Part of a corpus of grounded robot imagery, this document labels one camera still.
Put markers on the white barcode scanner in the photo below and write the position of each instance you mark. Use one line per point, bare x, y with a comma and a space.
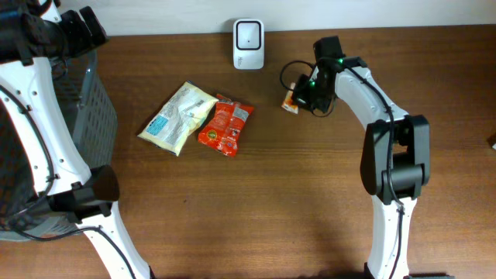
248, 44

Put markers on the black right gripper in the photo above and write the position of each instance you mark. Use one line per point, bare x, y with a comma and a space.
302, 98

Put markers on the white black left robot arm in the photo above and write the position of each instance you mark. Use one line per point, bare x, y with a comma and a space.
58, 128

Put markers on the red snack bag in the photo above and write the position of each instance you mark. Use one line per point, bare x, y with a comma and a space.
223, 130

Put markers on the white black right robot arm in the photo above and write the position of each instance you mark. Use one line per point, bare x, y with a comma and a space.
395, 160

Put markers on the grey plastic basket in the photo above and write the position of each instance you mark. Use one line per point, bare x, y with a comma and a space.
91, 121

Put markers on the yellow snack bag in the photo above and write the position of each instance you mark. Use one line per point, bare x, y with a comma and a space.
178, 118

